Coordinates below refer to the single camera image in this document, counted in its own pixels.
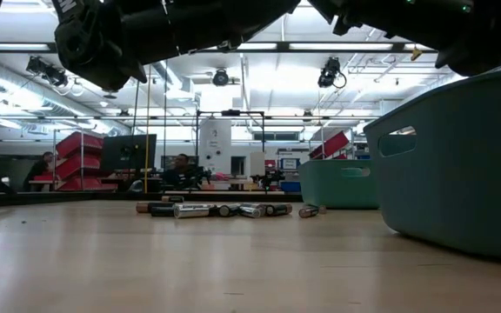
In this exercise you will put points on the white pillar cabinet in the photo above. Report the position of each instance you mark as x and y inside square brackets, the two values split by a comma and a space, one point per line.
[215, 143]

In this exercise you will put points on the tilted red bin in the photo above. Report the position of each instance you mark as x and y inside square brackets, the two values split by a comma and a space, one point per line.
[331, 145]

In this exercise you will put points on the black round hanging camera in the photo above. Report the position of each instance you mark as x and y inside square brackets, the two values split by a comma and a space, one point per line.
[221, 78]

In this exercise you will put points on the yellow pole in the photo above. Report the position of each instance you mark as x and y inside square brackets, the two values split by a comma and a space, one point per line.
[147, 130]

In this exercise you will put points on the black aluminium table frame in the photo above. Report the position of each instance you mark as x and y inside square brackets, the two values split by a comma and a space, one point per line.
[37, 197]

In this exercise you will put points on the dark teal plastic bin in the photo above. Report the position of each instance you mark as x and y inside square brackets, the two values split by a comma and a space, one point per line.
[459, 174]

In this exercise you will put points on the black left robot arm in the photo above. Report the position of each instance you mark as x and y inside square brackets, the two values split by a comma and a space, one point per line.
[146, 30]

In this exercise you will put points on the yellow hanging tag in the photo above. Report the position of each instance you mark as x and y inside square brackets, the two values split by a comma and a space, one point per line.
[416, 53]

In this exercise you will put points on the black rig crossbar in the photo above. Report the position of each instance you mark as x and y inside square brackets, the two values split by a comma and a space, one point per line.
[285, 47]

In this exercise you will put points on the black room monitor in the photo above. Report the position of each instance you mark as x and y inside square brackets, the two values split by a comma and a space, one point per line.
[128, 152]

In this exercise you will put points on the blue framed screen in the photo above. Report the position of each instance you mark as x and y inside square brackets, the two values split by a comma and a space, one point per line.
[289, 164]

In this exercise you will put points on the light teal plastic bin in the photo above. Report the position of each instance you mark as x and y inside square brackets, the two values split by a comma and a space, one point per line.
[329, 187]

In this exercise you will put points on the person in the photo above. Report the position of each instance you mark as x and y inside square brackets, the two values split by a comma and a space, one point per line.
[181, 171]
[37, 171]

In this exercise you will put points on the blue crate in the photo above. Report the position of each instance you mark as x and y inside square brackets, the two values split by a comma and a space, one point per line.
[291, 187]

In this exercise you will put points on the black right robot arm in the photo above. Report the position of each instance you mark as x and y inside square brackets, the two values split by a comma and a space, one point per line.
[407, 21]

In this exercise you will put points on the black gantry frame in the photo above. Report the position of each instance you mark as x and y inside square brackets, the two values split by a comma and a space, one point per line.
[231, 112]

